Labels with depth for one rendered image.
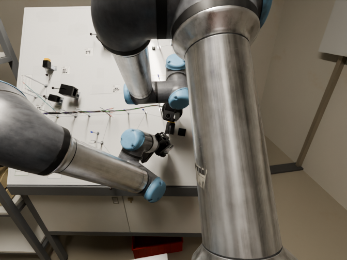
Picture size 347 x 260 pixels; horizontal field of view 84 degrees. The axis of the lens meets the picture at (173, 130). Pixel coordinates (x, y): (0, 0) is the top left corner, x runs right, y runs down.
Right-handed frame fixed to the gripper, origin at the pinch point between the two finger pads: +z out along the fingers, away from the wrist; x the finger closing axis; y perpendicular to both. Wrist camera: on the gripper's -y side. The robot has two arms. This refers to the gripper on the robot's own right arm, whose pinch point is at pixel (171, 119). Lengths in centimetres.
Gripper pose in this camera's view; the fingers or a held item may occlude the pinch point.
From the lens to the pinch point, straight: 95.6
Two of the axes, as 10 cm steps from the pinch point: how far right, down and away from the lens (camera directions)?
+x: -9.8, -1.7, 0.5
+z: -0.5, 5.1, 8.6
